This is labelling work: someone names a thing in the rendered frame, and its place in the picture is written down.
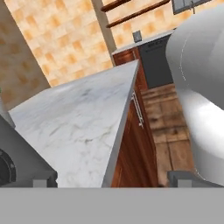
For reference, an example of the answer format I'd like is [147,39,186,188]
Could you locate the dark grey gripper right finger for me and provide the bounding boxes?
[167,170,207,188]

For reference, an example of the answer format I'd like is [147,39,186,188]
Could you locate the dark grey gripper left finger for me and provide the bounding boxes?
[0,114,59,188]

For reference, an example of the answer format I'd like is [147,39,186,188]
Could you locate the dark wood cupboard door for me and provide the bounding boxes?
[110,87,160,188]

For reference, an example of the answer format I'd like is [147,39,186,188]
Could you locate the large white rounded object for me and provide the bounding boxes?
[165,3,224,187]

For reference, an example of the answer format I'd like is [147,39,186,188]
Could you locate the dark grey dishwasher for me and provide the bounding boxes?
[137,38,175,90]

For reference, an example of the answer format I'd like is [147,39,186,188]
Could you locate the dark wood cupboard run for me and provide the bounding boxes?
[112,46,150,94]

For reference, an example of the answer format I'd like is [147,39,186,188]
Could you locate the grey framed window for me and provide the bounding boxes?
[171,0,213,16]

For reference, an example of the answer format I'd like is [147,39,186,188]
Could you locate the silver bar cupboard handle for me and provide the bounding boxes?
[130,91,144,130]

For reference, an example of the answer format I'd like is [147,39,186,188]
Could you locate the grey wall socket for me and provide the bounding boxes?
[132,30,144,44]

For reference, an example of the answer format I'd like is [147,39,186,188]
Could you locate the long dark wood wall shelf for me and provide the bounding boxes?
[105,0,172,29]

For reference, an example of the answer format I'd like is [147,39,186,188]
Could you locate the short dark wood wall shelf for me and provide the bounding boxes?
[100,0,133,13]

